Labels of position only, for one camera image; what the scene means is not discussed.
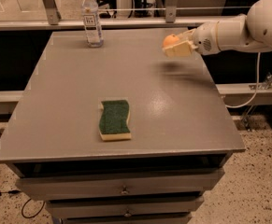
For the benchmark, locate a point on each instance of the grey drawer cabinet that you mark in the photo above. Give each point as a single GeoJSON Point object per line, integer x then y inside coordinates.
{"type": "Point", "coordinates": [178, 120]}

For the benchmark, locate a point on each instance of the grey metal railing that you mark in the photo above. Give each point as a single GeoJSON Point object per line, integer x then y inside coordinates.
{"type": "Point", "coordinates": [139, 23]}

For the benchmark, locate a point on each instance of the top grey drawer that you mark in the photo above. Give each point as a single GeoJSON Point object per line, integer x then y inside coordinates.
{"type": "Point", "coordinates": [116, 185]}

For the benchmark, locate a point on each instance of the grey drawer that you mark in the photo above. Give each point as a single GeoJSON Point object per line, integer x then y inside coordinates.
{"type": "Point", "coordinates": [146, 219]}
{"type": "Point", "coordinates": [116, 185]}
{"type": "Point", "coordinates": [125, 208]}

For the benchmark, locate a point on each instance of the middle grey drawer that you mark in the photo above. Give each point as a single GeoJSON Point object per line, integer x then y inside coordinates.
{"type": "Point", "coordinates": [125, 208]}

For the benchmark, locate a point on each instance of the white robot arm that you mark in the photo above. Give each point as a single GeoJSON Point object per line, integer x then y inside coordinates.
{"type": "Point", "coordinates": [246, 33]}

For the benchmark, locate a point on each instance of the green and yellow sponge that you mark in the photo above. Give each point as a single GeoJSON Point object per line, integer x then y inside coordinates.
{"type": "Point", "coordinates": [113, 124]}

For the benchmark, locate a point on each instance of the clear plastic water bottle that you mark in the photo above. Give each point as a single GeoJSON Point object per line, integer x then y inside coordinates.
{"type": "Point", "coordinates": [91, 20]}

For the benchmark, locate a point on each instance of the bottom grey drawer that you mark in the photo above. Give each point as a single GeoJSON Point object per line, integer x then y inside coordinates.
{"type": "Point", "coordinates": [146, 219]}

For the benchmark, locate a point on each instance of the orange fruit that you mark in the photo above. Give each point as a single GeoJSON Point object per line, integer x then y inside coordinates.
{"type": "Point", "coordinates": [170, 40]}

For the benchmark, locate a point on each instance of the left metal bracket post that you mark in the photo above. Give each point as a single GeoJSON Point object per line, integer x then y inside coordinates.
{"type": "Point", "coordinates": [52, 12]}

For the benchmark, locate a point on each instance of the metal bracket post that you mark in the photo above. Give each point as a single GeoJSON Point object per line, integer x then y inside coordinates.
{"type": "Point", "coordinates": [52, 12]}
{"type": "Point", "coordinates": [170, 10]}

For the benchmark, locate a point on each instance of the right metal bracket post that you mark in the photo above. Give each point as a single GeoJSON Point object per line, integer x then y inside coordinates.
{"type": "Point", "coordinates": [170, 10]}

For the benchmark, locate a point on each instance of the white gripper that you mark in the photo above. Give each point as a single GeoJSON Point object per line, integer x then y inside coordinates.
{"type": "Point", "coordinates": [205, 38]}

